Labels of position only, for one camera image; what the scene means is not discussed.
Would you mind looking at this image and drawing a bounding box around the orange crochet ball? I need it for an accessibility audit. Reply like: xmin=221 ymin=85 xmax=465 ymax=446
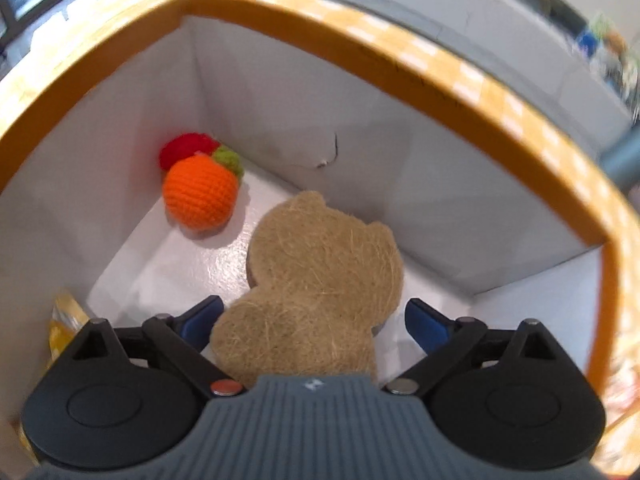
xmin=163 ymin=155 xmax=239 ymax=231

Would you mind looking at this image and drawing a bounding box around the green crochet piece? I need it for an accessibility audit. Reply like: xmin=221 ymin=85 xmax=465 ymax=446
xmin=212 ymin=145 xmax=246 ymax=181

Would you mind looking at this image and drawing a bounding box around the clutter of small colourful things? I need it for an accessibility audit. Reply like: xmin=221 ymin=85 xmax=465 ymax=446
xmin=570 ymin=10 xmax=640 ymax=111

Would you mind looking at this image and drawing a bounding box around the brown bear-shaped fibre pad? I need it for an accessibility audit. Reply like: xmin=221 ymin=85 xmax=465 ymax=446
xmin=210 ymin=190 xmax=405 ymax=386

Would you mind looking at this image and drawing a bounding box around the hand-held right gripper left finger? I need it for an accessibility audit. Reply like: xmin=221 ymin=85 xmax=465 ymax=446
xmin=72 ymin=295 xmax=247 ymax=397

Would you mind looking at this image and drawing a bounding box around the grey low counter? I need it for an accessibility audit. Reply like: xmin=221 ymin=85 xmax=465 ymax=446
xmin=165 ymin=0 xmax=632 ymax=111

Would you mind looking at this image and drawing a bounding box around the red crochet ball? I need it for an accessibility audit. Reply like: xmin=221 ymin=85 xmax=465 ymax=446
xmin=159 ymin=133 xmax=221 ymax=171

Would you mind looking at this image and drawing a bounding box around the orange-rimmed white cardboard box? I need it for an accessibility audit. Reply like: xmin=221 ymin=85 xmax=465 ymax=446
xmin=0 ymin=0 xmax=632 ymax=480

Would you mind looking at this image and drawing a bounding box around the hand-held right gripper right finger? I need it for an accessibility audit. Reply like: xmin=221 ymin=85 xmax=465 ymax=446
xmin=382 ymin=298 xmax=572 ymax=395

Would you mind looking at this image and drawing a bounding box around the dark grey round object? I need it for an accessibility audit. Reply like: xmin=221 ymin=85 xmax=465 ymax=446
xmin=599 ymin=127 xmax=640 ymax=188

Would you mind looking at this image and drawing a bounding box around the yellow printed packet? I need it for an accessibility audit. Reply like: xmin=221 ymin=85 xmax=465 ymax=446
xmin=47 ymin=289 xmax=92 ymax=366

